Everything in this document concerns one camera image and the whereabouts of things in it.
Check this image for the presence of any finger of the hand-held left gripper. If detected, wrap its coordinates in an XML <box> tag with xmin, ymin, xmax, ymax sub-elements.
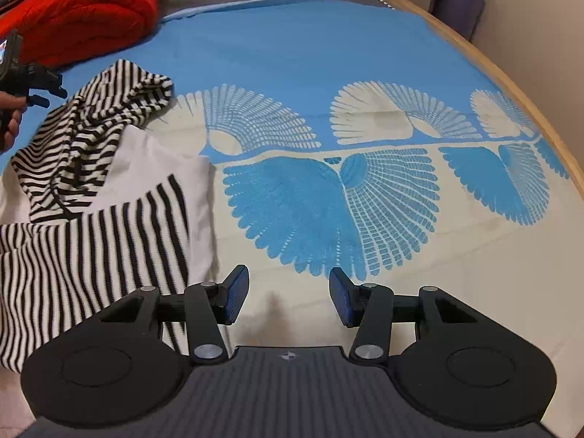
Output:
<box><xmin>19</xmin><ymin>63</ymin><xmax>63</xmax><ymax>89</ymax></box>
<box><xmin>25</xmin><ymin>86</ymin><xmax>68</xmax><ymax>107</ymax></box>

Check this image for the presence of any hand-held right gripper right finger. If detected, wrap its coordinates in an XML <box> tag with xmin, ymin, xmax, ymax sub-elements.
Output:
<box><xmin>329</xmin><ymin>267</ymin><xmax>491</xmax><ymax>366</ymax></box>

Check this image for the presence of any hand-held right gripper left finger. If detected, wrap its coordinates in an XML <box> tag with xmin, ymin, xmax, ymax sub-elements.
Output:
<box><xmin>98</xmin><ymin>265</ymin><xmax>250</xmax><ymax>366</ymax></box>

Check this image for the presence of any black white striped shirt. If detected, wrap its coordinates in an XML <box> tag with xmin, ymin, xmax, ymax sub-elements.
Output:
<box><xmin>0</xmin><ymin>59</ymin><xmax>216</xmax><ymax>373</ymax></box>

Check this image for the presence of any person's left hand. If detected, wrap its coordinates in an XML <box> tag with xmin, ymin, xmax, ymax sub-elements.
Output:
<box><xmin>0</xmin><ymin>91</ymin><xmax>24</xmax><ymax>152</ymax></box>

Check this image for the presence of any red folded blanket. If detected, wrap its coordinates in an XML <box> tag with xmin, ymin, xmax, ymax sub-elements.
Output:
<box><xmin>0</xmin><ymin>0</ymin><xmax>162</xmax><ymax>70</ymax></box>

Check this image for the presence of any blue printed bedsheet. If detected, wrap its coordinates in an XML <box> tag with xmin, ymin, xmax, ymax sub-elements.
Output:
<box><xmin>0</xmin><ymin>0</ymin><xmax>572</xmax><ymax>438</ymax></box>

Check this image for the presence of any purple folder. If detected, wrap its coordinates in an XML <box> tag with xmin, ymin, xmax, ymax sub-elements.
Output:
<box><xmin>429</xmin><ymin>0</ymin><xmax>485</xmax><ymax>43</ymax></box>

